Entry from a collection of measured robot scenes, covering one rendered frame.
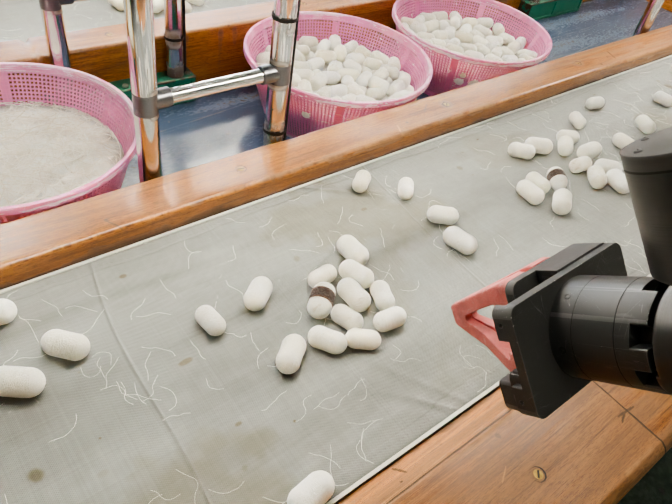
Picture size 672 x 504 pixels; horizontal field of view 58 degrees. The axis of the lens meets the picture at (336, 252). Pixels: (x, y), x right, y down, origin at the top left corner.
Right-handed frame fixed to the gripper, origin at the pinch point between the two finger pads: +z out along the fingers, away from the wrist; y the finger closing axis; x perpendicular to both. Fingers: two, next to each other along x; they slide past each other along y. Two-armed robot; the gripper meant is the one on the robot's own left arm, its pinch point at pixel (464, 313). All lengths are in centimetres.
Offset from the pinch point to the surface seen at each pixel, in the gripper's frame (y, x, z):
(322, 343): 4.6, 1.7, 12.6
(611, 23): -110, -18, 51
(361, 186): -12.0, -7.9, 24.0
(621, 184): -41.4, 2.3, 13.3
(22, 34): 8, -39, 61
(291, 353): 7.7, 1.0, 12.2
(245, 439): 14.0, 4.7, 10.9
